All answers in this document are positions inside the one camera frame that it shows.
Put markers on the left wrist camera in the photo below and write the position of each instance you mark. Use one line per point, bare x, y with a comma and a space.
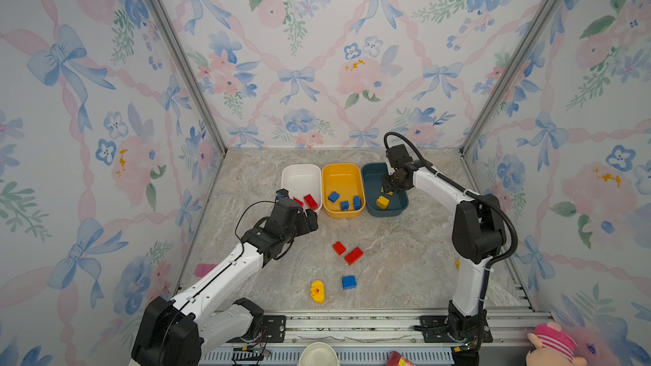
282, 193

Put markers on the pink lego brick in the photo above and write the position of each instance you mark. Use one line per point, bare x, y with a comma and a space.
201, 270

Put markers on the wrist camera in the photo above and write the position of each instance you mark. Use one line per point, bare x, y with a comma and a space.
398, 156
282, 193

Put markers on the yellow duck lego piece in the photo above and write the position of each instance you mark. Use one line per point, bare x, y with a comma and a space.
317, 292

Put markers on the small red lego brick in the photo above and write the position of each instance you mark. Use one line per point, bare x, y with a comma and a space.
339, 248

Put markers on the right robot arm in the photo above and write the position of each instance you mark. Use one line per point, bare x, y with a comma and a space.
478, 235

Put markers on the white plastic container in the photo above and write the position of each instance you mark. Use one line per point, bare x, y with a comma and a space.
303, 180

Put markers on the pink plush toy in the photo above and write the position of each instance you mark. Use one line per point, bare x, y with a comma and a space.
552, 346

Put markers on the aluminium mounting rail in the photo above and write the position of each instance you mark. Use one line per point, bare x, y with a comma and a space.
394, 327

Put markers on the right aluminium corner post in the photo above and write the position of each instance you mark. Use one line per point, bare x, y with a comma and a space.
526, 45

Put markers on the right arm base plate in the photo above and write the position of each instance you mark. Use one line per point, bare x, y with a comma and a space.
454, 330

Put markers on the yellow lego brick cube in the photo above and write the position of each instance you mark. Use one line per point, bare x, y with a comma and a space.
382, 202

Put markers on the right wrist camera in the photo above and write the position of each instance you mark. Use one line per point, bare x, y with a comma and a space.
398, 156

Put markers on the long red lego brick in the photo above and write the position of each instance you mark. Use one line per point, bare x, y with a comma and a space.
311, 203

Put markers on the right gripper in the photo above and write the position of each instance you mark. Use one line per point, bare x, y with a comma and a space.
386, 186

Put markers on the dark teal plastic container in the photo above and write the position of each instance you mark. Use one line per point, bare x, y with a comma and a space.
372, 175

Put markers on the white bowl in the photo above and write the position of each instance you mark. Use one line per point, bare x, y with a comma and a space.
318, 354

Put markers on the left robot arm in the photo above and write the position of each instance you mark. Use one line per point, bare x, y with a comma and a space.
180, 330

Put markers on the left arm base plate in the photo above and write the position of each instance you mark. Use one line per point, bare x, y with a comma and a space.
267, 329

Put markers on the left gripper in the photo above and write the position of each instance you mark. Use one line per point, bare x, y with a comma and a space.
304, 226

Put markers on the yellow plastic container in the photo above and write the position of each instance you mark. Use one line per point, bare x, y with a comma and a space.
345, 179

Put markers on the left aluminium corner post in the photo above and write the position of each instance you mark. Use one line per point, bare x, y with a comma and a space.
173, 44

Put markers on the aluminium corner post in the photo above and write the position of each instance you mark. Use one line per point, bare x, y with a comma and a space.
526, 45
173, 44

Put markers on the red packet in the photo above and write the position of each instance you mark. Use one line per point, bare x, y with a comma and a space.
396, 359

